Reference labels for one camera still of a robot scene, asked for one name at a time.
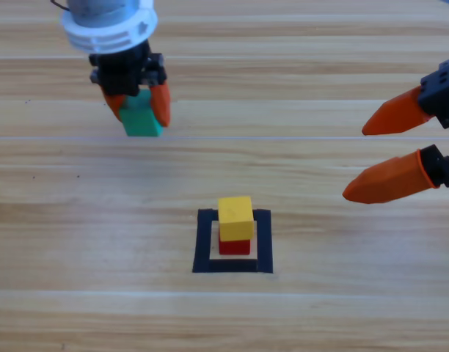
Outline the green wooden cube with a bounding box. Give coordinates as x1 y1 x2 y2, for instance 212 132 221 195
120 87 164 138

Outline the yellow wooden cube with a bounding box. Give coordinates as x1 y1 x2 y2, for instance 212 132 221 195
217 196 255 242

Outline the red wooden cube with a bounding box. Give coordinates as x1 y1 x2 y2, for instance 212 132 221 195
218 234 252 256

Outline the black tape square outline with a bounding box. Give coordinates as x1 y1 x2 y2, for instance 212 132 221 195
191 208 274 274

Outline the white wrist mount ring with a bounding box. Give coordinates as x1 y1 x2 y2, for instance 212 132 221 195
60 0 158 55

